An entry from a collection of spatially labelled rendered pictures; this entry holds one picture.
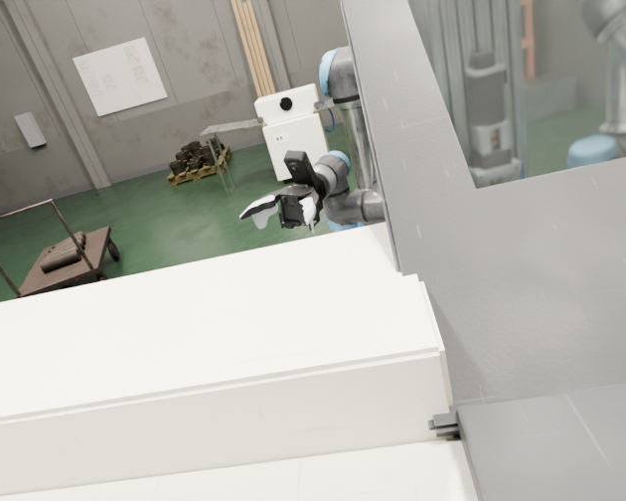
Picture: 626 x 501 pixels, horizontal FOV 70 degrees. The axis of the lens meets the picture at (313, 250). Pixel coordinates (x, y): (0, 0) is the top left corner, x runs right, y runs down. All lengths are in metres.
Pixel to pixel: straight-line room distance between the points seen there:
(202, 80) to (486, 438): 8.91
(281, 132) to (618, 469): 5.70
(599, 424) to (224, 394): 0.24
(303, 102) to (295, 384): 5.64
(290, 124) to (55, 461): 5.55
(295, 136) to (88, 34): 4.92
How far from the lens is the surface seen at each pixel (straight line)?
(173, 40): 9.16
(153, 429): 0.39
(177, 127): 9.34
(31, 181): 10.74
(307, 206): 0.87
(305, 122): 5.85
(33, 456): 0.46
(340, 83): 1.27
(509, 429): 0.33
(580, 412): 0.35
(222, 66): 9.02
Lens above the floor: 1.75
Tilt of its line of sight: 26 degrees down
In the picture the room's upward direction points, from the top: 16 degrees counter-clockwise
